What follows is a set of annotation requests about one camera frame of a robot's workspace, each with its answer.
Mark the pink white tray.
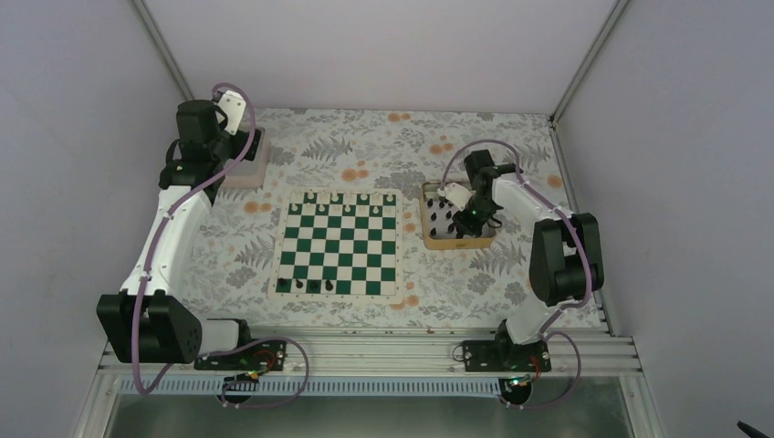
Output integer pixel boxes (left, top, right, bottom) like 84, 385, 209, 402
222, 128, 271, 189

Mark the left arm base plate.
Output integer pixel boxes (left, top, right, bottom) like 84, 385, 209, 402
193, 340, 287, 373

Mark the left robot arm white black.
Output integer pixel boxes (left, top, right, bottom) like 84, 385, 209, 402
96, 91, 262, 363

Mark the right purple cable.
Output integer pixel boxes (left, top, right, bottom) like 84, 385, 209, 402
440, 139, 592, 411

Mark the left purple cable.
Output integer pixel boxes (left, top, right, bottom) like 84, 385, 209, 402
131, 82, 310, 410

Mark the green white chessboard mat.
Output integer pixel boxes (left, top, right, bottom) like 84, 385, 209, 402
267, 187, 404, 305

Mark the aluminium rail frame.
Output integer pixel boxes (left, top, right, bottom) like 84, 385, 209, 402
74, 328, 663, 437

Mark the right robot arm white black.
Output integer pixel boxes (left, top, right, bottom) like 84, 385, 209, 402
444, 151, 604, 371

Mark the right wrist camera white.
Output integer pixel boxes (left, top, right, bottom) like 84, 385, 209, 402
437, 182, 474, 211

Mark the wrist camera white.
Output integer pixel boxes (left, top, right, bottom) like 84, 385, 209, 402
437, 182, 474, 211
215, 89, 246, 135

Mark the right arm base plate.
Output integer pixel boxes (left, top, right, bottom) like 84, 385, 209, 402
459, 340, 552, 373

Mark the floral patterned tablecloth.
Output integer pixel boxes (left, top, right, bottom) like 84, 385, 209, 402
177, 109, 567, 330

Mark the purple cable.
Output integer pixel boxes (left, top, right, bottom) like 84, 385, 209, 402
440, 139, 592, 411
131, 82, 310, 410

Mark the tan metal tray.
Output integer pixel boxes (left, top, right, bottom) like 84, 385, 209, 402
419, 182, 497, 250

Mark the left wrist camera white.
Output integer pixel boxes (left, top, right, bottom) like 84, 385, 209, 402
215, 89, 246, 135

